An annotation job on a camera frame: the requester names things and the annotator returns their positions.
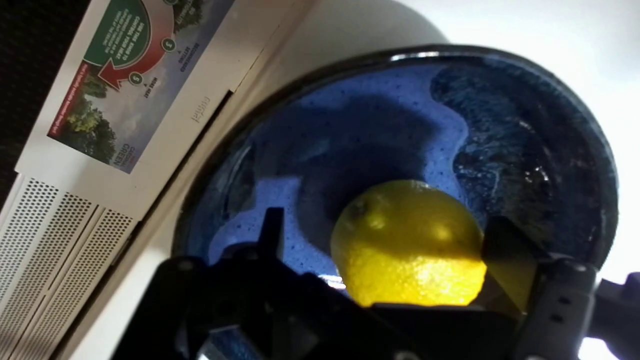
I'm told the white wall radiator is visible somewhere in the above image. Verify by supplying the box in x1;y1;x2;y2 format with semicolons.
0;0;316;360

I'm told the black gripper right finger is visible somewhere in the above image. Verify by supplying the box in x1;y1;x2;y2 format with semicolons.
479;216;640;360

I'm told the green and red radiator sticker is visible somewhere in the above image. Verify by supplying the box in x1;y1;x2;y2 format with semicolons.
46;0;239;176

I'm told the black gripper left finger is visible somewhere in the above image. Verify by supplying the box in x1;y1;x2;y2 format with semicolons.
113;207;349;360

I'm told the dark blue ceramic bowl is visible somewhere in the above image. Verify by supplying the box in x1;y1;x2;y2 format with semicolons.
171;45;622;316

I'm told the yellow lemon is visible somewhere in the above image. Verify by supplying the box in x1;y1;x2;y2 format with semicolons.
328;179;490;311

